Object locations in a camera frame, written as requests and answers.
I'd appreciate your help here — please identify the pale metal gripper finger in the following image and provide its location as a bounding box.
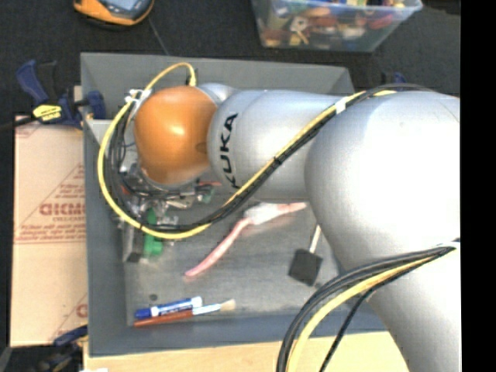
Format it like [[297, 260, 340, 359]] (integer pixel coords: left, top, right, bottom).
[[131, 226, 146, 264], [117, 215, 135, 264]]

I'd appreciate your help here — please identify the blue and white marker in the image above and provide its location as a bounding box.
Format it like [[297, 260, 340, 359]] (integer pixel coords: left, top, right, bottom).
[[133, 295, 204, 320]]

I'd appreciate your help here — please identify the pink toothbrush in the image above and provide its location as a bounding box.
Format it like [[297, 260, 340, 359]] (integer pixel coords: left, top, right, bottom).
[[183, 201, 308, 278]]

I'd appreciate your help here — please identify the brown cardboard board, red print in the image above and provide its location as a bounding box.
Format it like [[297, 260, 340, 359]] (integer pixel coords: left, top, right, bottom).
[[9, 114, 89, 349]]

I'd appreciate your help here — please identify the grey metal bin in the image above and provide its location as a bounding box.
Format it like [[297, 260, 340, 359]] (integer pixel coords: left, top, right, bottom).
[[79, 52, 389, 357]]

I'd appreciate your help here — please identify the black foam brush, white handle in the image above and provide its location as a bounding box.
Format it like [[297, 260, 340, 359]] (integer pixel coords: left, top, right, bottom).
[[287, 224, 325, 288]]

